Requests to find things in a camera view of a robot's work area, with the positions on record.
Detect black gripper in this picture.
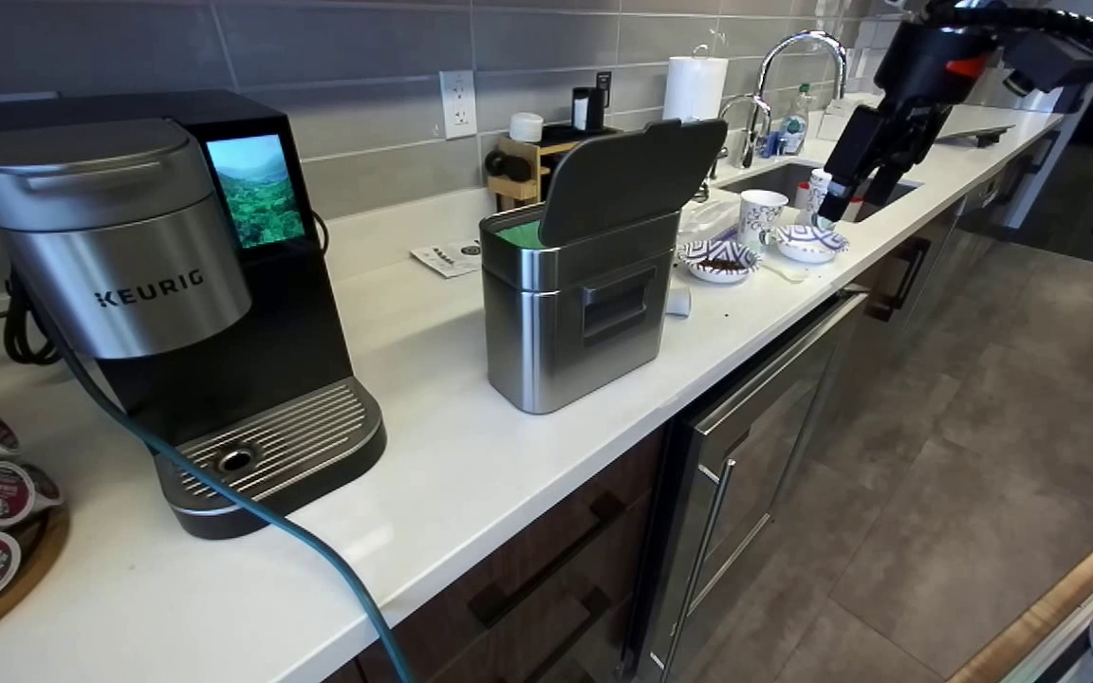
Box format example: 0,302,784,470
820,98,947,229

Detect dark grey bin lid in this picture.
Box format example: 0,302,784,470
535,115,733,249

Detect green bin liner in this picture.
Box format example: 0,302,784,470
493,217,549,249

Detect stainless steel countertop bin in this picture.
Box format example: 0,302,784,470
478,201,688,416

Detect silver black Keurig coffee machine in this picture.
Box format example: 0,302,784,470
0,86,387,544

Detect blue white patterned plate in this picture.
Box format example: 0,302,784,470
768,222,851,270

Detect dark undermount sink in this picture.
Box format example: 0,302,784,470
722,158,918,229

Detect blue soap bottle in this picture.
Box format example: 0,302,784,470
769,79,813,163

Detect patterned paper cup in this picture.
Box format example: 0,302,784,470
736,184,792,249

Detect black flat tray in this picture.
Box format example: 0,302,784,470
927,121,1014,153

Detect chrome sink faucet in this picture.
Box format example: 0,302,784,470
746,25,854,135

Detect small patterned plate with grounds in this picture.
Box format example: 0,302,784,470
674,236,760,288

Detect black box on rack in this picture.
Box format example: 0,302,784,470
567,82,607,135

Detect stainless steel dishwasher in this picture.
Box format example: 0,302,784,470
639,284,874,683

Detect wooden countertop rack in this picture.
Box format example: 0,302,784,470
483,126,618,213

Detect small white cap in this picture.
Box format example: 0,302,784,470
505,108,545,148

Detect white leaflet card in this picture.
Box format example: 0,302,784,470
406,244,467,279

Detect wooden table edge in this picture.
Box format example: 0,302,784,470
947,495,1093,683

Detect dark wooden cabinet drawers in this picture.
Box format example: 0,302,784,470
331,433,668,683

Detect dark cabinet with black handle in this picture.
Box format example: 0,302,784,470
861,205,998,344

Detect white wall outlet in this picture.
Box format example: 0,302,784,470
437,67,483,141

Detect teal cable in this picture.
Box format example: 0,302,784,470
57,337,416,683

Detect black power cord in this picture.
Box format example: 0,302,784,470
0,270,69,373

